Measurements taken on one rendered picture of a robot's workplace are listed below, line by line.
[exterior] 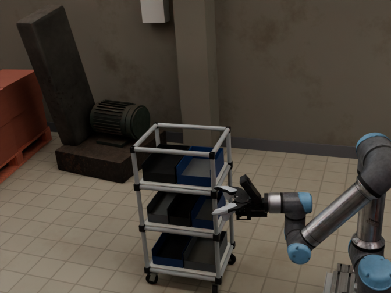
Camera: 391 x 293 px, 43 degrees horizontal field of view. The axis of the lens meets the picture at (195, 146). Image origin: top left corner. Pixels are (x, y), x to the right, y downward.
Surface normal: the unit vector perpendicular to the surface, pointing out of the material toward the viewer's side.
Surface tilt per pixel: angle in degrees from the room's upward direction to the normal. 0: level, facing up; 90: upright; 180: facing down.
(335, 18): 90
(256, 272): 0
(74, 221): 0
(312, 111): 90
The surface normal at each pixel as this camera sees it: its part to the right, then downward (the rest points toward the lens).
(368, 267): -0.07, -0.85
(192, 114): -0.33, 0.40
